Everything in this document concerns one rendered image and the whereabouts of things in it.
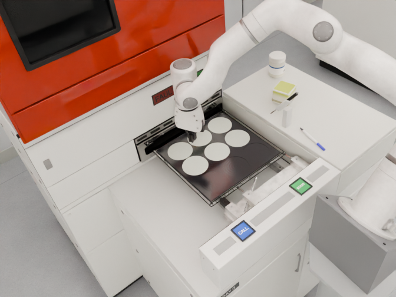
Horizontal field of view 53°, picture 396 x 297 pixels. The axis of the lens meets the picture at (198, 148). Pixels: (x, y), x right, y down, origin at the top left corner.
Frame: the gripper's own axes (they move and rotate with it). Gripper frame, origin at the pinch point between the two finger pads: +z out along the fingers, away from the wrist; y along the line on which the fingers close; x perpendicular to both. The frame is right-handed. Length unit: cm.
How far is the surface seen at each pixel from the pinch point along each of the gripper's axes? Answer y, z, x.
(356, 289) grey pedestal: 67, 18, -28
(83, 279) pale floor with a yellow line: -62, 101, -32
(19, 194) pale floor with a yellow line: -141, 101, 2
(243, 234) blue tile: 31.3, 3.5, -31.1
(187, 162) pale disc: -0.9, 10.2, -4.5
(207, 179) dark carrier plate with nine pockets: 9.6, 10.2, -9.8
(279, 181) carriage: 33.9, 11.9, -0.1
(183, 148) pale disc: -5.7, 10.1, 1.8
